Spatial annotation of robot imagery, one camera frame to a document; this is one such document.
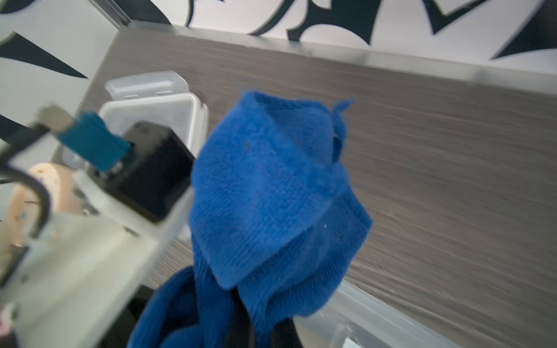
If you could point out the square clear lunch box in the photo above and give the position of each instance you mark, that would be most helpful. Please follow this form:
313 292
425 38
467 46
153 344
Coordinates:
354 318

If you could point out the clear rectangular lunch box lid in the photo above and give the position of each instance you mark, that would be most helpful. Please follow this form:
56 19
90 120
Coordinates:
146 85

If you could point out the tall rectangular clear lunch box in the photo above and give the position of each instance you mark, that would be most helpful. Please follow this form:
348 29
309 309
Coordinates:
99 137

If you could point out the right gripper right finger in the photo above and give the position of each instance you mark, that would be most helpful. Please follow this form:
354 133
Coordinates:
284 335

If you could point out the blue microfiber cloth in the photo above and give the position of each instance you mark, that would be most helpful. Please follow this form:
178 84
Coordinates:
274 217

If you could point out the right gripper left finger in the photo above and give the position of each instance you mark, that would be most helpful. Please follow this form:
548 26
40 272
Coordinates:
240 334

